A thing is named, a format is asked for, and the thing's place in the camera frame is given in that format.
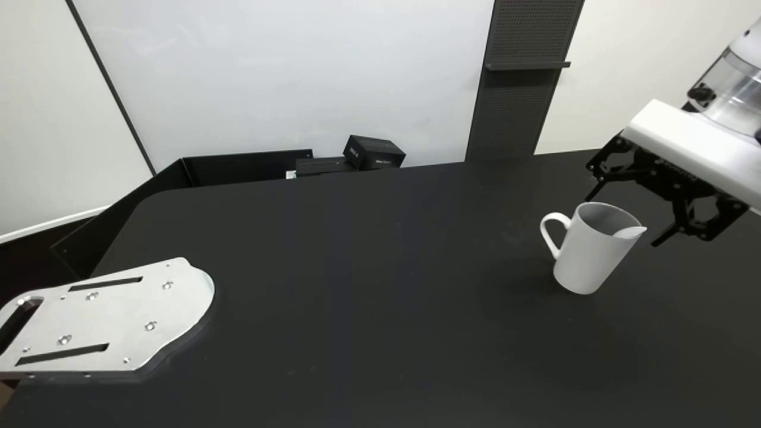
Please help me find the small black box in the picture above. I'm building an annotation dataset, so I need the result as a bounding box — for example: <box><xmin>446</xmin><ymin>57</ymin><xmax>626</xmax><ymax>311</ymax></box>
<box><xmin>341</xmin><ymin>135</ymin><xmax>403</xmax><ymax>171</ymax></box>

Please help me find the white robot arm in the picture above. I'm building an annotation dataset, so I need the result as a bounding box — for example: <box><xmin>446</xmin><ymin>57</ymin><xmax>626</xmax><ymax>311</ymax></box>
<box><xmin>586</xmin><ymin>22</ymin><xmax>761</xmax><ymax>248</ymax></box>

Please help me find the metal mounting plate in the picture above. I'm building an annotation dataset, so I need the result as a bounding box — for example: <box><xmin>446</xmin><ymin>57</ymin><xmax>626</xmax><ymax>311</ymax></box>
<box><xmin>0</xmin><ymin>257</ymin><xmax>216</xmax><ymax>378</ymax></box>

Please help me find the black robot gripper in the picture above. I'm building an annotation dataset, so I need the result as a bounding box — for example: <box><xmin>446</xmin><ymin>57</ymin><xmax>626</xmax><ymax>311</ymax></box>
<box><xmin>586</xmin><ymin>135</ymin><xmax>748</xmax><ymax>248</ymax></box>

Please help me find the black vertical pillar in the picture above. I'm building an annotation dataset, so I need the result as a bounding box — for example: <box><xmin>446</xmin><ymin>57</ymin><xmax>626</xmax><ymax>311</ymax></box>
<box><xmin>466</xmin><ymin>0</ymin><xmax>585</xmax><ymax>163</ymax></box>

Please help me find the white whiteboard panel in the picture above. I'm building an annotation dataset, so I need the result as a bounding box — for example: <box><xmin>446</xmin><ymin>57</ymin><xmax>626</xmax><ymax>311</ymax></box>
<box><xmin>70</xmin><ymin>0</ymin><xmax>495</xmax><ymax>170</ymax></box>

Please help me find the white ceramic mug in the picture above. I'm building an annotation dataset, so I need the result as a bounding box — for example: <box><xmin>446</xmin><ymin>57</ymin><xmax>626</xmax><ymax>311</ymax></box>
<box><xmin>539</xmin><ymin>203</ymin><xmax>646</xmax><ymax>296</ymax></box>

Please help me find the white plastic spoon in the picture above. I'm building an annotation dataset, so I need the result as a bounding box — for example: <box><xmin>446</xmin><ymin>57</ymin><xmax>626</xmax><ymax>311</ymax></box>
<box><xmin>612</xmin><ymin>227</ymin><xmax>646</xmax><ymax>240</ymax></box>

